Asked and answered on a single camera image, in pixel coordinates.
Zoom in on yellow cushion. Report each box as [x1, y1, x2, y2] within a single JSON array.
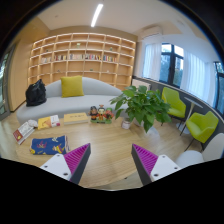
[[61, 76, 84, 98]]

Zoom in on wooden wall bookshelf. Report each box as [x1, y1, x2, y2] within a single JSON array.
[[28, 33, 136, 90]]

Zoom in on black backpack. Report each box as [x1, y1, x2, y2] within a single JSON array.
[[25, 79, 47, 107]]

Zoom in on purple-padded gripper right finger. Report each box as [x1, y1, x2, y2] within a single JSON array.
[[131, 144, 180, 185]]

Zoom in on colourful figurine set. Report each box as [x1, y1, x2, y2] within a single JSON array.
[[88, 105, 114, 124]]

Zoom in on grey curved sofa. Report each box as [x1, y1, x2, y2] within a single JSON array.
[[17, 77, 122, 124]]

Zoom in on green potted plant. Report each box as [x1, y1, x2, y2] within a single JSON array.
[[110, 85, 171, 132]]

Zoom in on yellow and white book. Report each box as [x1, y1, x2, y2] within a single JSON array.
[[38, 115, 60, 130]]

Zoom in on yellow flat box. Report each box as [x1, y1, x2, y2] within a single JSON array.
[[64, 112, 88, 124]]

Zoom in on lime green chair near window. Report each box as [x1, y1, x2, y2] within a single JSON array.
[[162, 87, 186, 121]]

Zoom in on white sheer curtain right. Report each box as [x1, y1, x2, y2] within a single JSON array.
[[180, 51, 216, 106]]

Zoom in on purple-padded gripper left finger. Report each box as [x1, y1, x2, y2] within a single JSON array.
[[41, 143, 91, 184]]

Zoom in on small white cup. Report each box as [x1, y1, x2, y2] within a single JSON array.
[[121, 120, 131, 129]]

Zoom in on white ceiling light strip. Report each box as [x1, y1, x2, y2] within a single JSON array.
[[91, 4, 103, 27]]

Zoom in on white round chair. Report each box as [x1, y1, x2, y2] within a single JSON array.
[[175, 133, 224, 168]]

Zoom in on white sheer curtain left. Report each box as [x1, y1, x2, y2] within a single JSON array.
[[143, 43, 161, 81]]

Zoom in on white air conditioner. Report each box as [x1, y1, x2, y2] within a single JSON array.
[[140, 26, 162, 39]]

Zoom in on white sheer curtain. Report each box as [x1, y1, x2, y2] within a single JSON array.
[[143, 43, 161, 81], [180, 51, 216, 106]]

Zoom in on lime green chair front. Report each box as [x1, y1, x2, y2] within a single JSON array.
[[181, 111, 219, 144]]

